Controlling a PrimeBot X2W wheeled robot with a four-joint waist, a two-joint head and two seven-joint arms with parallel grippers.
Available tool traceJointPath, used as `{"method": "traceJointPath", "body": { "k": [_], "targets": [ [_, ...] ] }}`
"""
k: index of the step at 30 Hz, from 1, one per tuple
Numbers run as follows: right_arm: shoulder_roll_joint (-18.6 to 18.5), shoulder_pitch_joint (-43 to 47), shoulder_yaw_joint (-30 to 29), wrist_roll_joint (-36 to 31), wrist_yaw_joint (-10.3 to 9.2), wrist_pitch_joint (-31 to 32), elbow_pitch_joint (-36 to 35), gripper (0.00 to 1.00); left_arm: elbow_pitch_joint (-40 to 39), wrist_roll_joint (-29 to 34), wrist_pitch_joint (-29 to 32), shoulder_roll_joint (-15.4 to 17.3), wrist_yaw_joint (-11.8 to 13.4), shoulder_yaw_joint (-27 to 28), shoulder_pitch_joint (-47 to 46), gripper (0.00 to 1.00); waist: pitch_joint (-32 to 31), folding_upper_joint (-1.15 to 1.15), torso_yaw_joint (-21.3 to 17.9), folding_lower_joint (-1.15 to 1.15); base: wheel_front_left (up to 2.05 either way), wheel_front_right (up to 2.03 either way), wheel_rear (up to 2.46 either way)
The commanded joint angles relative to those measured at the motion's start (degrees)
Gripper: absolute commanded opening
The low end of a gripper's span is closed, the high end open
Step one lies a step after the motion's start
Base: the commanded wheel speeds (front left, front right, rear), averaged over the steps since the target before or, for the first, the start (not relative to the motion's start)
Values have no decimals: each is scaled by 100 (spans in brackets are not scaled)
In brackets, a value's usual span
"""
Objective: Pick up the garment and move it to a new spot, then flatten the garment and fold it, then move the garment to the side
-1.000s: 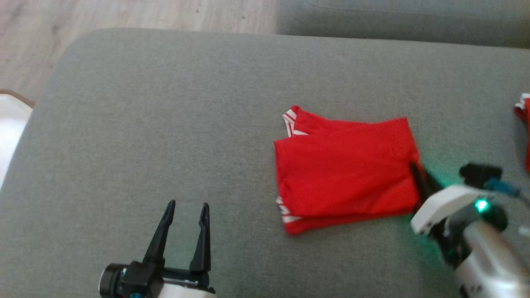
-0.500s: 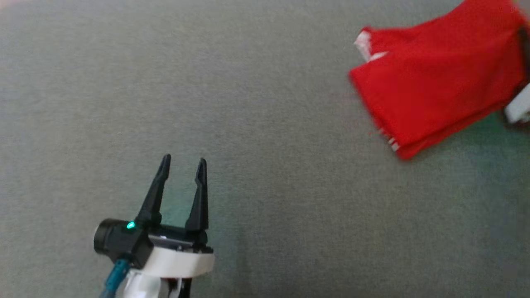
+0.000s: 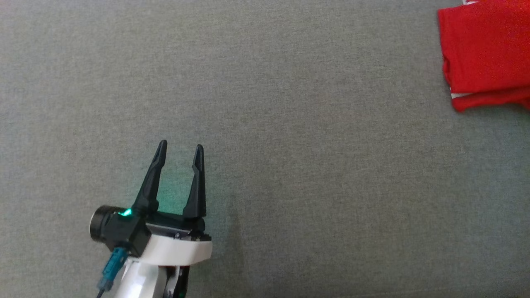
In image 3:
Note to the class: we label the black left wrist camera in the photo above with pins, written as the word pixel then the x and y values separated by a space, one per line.
pixel 118 231

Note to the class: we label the large grey sofa seat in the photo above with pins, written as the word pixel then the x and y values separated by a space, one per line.
pixel 310 165

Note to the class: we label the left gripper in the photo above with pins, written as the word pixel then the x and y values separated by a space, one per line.
pixel 178 246

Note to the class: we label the red and white shirt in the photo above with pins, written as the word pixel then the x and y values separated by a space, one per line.
pixel 484 45

